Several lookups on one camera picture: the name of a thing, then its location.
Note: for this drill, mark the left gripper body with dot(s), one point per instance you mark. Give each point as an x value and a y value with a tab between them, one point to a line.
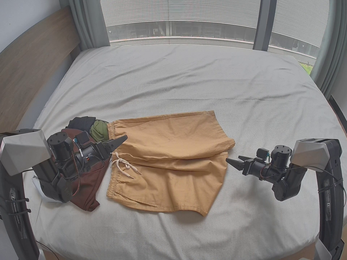
93	153

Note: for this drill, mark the green garment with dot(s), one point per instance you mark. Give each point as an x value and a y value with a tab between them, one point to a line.
99	130

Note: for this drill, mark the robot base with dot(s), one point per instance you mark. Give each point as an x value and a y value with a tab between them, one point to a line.
322	250

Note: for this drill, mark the white garment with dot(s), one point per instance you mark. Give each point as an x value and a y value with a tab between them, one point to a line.
36	184

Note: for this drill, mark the tan shorts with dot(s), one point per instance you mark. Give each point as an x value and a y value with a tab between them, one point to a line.
168	166

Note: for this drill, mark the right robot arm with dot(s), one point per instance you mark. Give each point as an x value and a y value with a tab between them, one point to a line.
311	153

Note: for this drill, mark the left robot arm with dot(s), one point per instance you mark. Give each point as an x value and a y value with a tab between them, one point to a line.
24	150

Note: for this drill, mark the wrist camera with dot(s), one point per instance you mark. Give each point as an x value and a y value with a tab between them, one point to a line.
82	139
262	153

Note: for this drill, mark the grey-green curtain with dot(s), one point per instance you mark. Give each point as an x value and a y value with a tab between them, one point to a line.
84	15
334	50

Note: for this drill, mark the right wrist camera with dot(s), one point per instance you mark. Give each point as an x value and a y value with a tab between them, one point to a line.
262	153

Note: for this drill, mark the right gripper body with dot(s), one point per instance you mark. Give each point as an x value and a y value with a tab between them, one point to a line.
254	168

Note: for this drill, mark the window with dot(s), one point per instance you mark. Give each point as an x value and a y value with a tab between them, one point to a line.
189	7

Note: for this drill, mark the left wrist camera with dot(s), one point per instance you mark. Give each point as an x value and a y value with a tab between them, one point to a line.
82	139

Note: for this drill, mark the bed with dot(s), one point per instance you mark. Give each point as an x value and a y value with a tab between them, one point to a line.
189	77

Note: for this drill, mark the black garment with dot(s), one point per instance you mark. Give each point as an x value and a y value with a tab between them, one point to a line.
80	123

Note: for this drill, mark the brown garment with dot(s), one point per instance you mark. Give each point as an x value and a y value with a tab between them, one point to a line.
89	188

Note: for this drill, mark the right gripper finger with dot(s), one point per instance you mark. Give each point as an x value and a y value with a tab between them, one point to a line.
245	159
238	166

